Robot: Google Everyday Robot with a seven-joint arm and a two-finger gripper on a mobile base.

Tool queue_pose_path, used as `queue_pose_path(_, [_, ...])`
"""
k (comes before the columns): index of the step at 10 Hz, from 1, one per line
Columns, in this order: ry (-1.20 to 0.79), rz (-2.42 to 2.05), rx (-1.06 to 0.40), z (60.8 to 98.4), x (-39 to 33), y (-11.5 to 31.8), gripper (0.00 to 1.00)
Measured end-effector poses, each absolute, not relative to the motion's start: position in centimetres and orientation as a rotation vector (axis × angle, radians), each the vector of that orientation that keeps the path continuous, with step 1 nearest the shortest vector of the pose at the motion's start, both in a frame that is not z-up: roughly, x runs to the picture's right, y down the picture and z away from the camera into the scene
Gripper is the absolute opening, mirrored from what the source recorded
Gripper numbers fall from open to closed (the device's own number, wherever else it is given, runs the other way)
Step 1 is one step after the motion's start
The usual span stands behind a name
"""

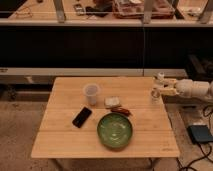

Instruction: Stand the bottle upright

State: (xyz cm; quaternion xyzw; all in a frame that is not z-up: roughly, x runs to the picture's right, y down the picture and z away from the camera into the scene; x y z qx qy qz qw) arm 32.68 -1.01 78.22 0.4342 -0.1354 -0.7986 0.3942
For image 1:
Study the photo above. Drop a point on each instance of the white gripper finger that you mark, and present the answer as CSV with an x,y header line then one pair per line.
x,y
167,91
165,81

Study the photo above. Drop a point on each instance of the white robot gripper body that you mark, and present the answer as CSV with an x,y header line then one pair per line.
x,y
184,87

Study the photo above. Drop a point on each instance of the small clear plastic bottle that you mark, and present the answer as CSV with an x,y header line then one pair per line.
x,y
155,94

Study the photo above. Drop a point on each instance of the dark blue box on floor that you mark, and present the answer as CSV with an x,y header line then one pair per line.
x,y
199,134

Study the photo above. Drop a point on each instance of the red brown pocket knife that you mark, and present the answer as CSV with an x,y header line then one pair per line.
x,y
120,110

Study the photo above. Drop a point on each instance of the white wrapped snack packet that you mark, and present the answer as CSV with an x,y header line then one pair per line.
x,y
111,102

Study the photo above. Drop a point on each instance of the green round bowl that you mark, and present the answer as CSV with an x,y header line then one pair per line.
x,y
114,130

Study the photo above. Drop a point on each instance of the clear plastic cup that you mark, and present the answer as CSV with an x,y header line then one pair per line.
x,y
91,92

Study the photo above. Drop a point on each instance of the tray of clutter on shelf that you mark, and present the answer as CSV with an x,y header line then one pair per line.
x,y
161,9

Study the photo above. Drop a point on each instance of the wooden folding table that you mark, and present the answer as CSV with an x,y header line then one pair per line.
x,y
57,137

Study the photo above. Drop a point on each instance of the black smartphone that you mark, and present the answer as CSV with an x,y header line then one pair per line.
x,y
82,117

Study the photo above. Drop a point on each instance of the small black device on shelf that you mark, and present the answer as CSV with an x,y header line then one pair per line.
x,y
79,9

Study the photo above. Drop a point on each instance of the long wooden shelf bench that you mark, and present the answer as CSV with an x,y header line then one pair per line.
x,y
194,13

